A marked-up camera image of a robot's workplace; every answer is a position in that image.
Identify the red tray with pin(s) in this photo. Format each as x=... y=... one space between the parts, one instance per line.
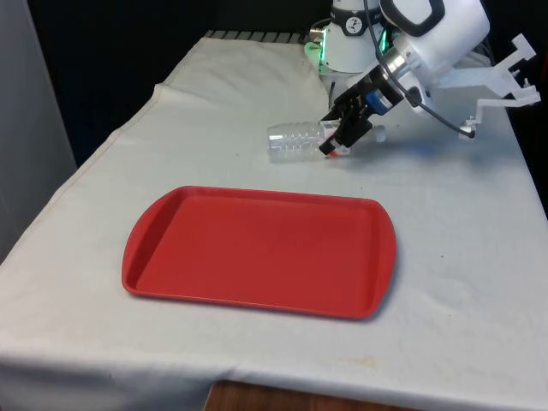
x=265 y=252

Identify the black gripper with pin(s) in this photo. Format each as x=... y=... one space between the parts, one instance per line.
x=379 y=92

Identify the clear plastic bottle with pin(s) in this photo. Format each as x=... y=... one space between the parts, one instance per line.
x=295 y=141

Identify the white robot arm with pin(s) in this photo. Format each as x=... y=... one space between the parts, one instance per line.
x=445 y=34

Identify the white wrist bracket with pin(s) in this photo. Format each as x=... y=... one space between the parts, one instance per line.
x=484 y=81

